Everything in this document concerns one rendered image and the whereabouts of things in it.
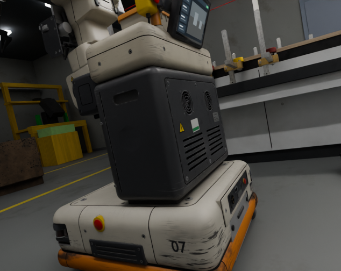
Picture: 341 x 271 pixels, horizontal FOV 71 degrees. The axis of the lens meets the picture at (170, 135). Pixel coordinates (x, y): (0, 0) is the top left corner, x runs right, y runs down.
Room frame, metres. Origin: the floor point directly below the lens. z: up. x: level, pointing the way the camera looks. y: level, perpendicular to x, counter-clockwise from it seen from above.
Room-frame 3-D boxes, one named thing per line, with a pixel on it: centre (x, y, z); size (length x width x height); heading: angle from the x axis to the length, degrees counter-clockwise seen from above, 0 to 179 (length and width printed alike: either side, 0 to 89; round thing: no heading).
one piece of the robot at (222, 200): (0.86, -0.20, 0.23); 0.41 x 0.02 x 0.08; 150
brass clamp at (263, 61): (1.74, -0.80, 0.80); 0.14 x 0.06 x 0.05; 61
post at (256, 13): (1.75, -0.78, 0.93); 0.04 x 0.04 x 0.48; 61
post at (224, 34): (1.87, -0.56, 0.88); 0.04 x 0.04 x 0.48; 61
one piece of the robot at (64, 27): (1.15, 0.34, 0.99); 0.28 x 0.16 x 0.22; 150
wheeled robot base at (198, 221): (1.00, 0.09, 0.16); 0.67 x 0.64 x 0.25; 60
